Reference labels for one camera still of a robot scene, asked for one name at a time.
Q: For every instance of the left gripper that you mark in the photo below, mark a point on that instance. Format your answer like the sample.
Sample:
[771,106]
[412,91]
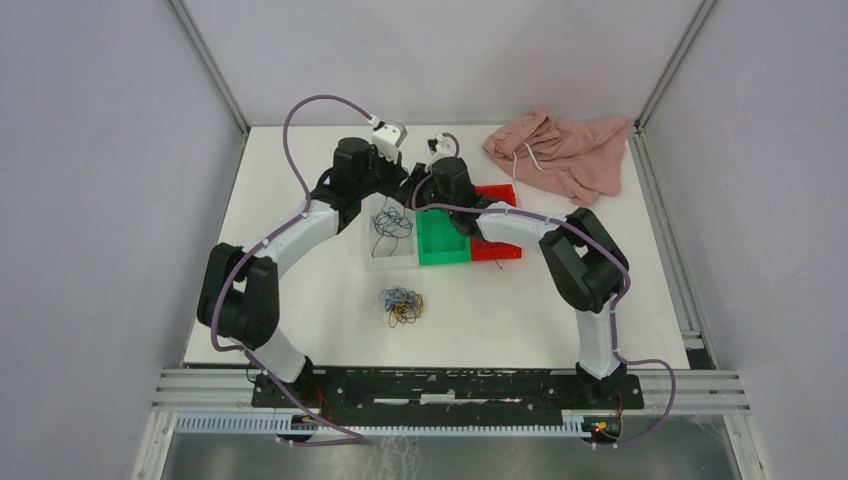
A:
[397,176]

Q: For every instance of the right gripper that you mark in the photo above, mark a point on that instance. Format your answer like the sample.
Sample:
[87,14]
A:
[411,193]

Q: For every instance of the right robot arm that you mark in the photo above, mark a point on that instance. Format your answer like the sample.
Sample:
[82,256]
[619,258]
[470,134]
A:
[588,269]

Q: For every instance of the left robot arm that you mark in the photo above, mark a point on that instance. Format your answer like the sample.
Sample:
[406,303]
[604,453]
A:
[239,298]

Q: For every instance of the green plastic bin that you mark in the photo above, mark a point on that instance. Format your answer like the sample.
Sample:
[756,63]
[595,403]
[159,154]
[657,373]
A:
[439,242]

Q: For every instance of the clear plastic bin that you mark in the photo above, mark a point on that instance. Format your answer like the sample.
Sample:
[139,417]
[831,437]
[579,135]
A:
[390,235]

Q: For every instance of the red plastic bin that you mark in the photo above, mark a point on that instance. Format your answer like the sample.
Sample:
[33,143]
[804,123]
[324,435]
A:
[482,250]

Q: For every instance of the pink cloth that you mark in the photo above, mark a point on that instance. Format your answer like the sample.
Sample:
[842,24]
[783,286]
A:
[581,161]

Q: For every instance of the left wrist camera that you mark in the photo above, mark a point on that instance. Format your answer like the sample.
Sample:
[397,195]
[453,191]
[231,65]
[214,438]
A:
[387,137]

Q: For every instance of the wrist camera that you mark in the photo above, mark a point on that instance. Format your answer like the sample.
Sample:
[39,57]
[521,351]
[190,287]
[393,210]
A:
[443,145]
[387,137]

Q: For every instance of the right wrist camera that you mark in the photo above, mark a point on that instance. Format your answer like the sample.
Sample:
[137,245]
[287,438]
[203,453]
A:
[443,145]

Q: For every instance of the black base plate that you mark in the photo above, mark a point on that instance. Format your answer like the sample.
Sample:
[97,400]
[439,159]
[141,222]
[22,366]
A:
[439,397]

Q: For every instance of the white cable duct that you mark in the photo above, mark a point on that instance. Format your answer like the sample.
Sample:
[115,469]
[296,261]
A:
[291,425]

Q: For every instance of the aluminium frame rail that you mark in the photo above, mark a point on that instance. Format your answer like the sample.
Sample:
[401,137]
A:
[702,392]

